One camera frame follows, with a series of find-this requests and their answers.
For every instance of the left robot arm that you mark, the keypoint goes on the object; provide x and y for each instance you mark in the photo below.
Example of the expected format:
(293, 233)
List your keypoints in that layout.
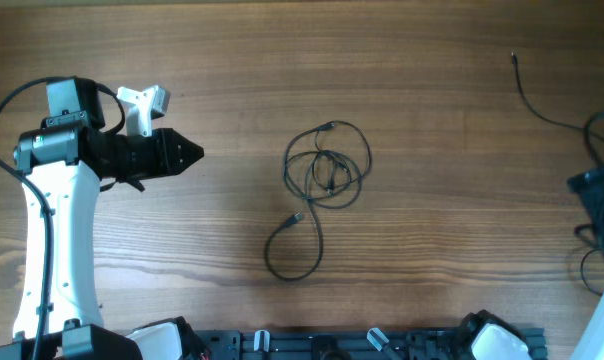
(63, 166)

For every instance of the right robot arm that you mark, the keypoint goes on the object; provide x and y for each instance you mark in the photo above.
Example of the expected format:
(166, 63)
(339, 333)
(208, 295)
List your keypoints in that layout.
(483, 335)

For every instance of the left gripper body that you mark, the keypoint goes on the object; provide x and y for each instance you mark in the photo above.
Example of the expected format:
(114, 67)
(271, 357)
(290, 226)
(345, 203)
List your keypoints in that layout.
(139, 156)

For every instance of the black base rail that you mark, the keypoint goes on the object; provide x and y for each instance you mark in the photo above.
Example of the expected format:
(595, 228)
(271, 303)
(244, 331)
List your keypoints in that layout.
(424, 343)

